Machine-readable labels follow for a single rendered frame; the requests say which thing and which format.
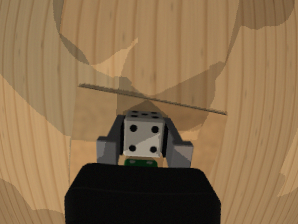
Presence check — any white die with black pips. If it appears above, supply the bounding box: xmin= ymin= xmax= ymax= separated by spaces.
xmin=123 ymin=110 xmax=165 ymax=157

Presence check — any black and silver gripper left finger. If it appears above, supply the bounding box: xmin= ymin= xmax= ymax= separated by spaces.
xmin=96 ymin=115 xmax=126 ymax=165

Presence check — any green die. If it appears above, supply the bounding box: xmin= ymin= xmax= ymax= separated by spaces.
xmin=124 ymin=159 xmax=158 ymax=167

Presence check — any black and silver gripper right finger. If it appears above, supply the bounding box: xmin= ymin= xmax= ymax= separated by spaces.
xmin=162 ymin=117 xmax=194 ymax=168

